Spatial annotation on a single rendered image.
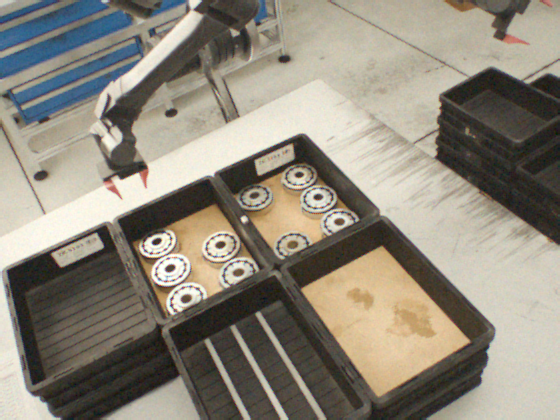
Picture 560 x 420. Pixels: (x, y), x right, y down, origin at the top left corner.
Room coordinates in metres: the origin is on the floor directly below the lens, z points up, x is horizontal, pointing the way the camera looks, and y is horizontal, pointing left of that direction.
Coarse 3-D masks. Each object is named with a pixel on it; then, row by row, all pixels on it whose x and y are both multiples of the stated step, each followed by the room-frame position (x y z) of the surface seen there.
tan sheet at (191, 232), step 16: (208, 208) 1.17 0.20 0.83; (176, 224) 1.13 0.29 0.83; (192, 224) 1.12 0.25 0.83; (208, 224) 1.11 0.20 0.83; (224, 224) 1.09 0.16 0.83; (192, 240) 1.06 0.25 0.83; (240, 240) 1.02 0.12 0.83; (192, 256) 1.00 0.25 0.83; (208, 272) 0.93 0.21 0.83; (208, 288) 0.88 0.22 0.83
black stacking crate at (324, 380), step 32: (256, 288) 0.79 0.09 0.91; (192, 320) 0.74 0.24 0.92; (224, 320) 0.76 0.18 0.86; (256, 320) 0.76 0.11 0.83; (288, 320) 0.74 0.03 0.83; (192, 352) 0.71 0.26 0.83; (224, 352) 0.69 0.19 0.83; (256, 352) 0.68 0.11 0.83; (288, 352) 0.66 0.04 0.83; (320, 352) 0.62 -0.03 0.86; (224, 384) 0.61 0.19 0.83; (256, 384) 0.60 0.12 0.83; (288, 384) 0.58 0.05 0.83; (320, 384) 0.57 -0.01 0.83; (224, 416) 0.54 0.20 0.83; (256, 416) 0.53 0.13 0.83; (288, 416) 0.51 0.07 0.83
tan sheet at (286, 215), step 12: (276, 180) 1.23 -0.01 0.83; (276, 192) 1.18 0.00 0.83; (276, 204) 1.13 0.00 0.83; (288, 204) 1.12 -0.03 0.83; (264, 216) 1.09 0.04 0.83; (276, 216) 1.08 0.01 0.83; (288, 216) 1.07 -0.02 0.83; (300, 216) 1.07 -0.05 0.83; (264, 228) 1.05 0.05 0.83; (276, 228) 1.04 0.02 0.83; (288, 228) 1.03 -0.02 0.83; (300, 228) 1.02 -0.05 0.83; (312, 228) 1.01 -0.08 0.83; (312, 240) 0.97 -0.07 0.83
